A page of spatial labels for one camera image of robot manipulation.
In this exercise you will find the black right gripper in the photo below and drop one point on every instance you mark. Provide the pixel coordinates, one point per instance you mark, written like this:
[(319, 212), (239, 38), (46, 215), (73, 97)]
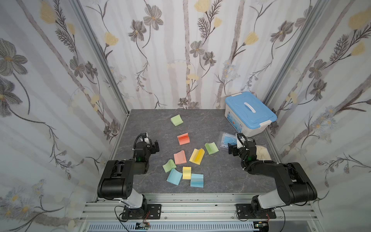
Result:
[(237, 148)]

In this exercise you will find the small yellow memo pad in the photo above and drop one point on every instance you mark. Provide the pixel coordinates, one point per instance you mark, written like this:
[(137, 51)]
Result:
[(187, 173)]

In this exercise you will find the green memo pad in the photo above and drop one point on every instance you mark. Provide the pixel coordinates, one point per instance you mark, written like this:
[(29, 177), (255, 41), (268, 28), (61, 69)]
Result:
[(169, 166), (176, 120), (211, 148)]

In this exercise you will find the right blue memo pad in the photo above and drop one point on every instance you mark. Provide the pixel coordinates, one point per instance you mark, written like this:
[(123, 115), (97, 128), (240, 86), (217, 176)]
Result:
[(197, 180)]

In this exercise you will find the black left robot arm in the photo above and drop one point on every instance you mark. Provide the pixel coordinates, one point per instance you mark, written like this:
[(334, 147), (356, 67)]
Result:
[(116, 183)]

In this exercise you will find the red memo pad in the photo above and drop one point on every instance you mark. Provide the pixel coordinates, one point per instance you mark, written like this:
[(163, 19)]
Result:
[(183, 139)]

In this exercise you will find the white box with blue lid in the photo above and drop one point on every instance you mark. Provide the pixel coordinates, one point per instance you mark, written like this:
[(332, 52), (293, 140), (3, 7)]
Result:
[(247, 114)]

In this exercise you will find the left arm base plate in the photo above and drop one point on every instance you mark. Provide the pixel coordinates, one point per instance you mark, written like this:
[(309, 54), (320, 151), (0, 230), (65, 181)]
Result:
[(152, 211)]

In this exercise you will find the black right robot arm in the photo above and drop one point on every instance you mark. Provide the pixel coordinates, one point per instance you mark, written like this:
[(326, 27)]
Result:
[(293, 186)]

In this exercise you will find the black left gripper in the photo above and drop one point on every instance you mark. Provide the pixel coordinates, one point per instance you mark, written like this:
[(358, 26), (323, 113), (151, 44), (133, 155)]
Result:
[(151, 147)]

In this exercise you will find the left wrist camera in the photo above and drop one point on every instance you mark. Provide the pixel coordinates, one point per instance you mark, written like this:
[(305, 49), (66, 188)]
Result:
[(144, 138)]

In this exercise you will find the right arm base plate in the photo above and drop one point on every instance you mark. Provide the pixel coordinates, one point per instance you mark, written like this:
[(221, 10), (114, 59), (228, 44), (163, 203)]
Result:
[(246, 211)]

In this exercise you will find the clear bag with beige contents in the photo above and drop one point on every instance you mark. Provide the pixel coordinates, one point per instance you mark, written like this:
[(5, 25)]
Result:
[(262, 153)]

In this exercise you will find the large yellow memo pad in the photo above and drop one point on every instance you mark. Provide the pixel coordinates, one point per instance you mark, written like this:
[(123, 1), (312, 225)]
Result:
[(197, 156)]

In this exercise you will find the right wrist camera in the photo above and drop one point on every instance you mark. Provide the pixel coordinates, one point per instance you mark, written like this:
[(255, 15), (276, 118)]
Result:
[(241, 139)]

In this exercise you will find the pink memo pad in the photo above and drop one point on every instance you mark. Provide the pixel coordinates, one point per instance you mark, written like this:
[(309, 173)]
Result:
[(180, 158)]

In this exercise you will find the small circuit board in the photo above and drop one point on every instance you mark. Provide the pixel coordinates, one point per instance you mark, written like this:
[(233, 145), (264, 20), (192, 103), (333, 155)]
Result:
[(142, 226)]

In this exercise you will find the aluminium rail frame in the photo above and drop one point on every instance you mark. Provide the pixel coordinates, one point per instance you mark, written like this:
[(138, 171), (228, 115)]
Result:
[(212, 212)]

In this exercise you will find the bag of blue face masks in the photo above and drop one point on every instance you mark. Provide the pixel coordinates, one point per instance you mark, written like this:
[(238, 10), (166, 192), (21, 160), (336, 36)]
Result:
[(225, 139)]

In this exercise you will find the blue memo pad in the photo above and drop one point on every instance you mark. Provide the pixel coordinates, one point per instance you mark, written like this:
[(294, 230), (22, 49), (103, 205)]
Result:
[(197, 180), (174, 177)]

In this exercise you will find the left blue memo pad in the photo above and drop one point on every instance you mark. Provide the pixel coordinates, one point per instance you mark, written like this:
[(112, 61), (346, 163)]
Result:
[(174, 177)]

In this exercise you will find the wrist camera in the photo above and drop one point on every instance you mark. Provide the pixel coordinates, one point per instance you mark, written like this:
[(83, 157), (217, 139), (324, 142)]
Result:
[(144, 138), (241, 139)]

